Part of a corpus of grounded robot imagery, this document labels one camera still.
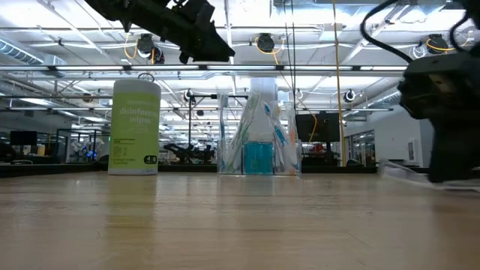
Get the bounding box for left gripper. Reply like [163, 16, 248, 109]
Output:
[126, 6, 237, 65]

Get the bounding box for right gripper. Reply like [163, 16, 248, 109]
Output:
[397, 52, 480, 185]

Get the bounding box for clear plastic bag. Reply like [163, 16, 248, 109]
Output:
[216, 137, 303, 177]
[217, 93, 230, 174]

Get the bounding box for green toothbrush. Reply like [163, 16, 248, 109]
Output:
[226, 92, 260, 174]

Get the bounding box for orange toothbrush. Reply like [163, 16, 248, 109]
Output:
[286, 103, 302, 176]

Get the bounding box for green disinfecting wipes canister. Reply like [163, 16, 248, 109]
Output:
[107, 78, 162, 176]

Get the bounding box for long ceiling light strip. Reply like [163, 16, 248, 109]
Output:
[0, 64, 410, 73]

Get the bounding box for black desk monitor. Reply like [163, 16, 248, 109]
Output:
[10, 130, 38, 146]

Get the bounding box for silver ceiling air duct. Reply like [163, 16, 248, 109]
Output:
[0, 37, 67, 67]
[369, 70, 410, 110]

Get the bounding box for black cable with coil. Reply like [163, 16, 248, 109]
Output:
[283, 0, 297, 113]

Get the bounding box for yellow hanging cable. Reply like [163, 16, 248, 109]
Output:
[332, 0, 347, 167]

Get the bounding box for black wall monitor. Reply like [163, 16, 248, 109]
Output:
[295, 112, 341, 143]

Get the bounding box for black metal table frame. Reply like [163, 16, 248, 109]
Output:
[0, 161, 432, 179]

